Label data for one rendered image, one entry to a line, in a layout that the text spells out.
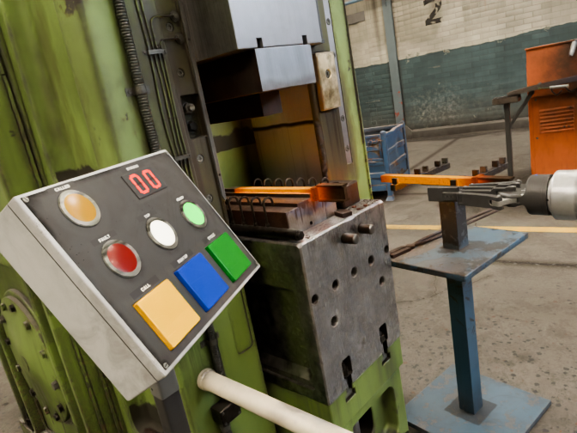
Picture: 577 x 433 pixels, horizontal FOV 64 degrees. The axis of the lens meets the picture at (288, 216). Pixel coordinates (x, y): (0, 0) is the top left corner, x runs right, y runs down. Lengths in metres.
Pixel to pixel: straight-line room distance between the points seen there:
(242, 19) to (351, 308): 0.77
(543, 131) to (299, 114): 3.26
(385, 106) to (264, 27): 8.18
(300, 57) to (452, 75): 7.67
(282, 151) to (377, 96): 7.78
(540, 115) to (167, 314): 4.11
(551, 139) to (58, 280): 4.23
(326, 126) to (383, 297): 0.55
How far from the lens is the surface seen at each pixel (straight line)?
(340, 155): 1.54
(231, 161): 1.64
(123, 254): 0.65
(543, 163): 4.58
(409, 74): 9.05
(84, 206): 0.67
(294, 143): 1.54
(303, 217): 1.18
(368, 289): 1.34
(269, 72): 1.12
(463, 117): 8.84
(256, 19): 1.12
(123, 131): 1.04
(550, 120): 4.50
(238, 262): 0.81
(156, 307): 0.63
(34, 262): 0.64
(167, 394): 0.87
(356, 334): 1.33
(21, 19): 1.42
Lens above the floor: 1.26
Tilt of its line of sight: 15 degrees down
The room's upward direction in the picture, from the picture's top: 11 degrees counter-clockwise
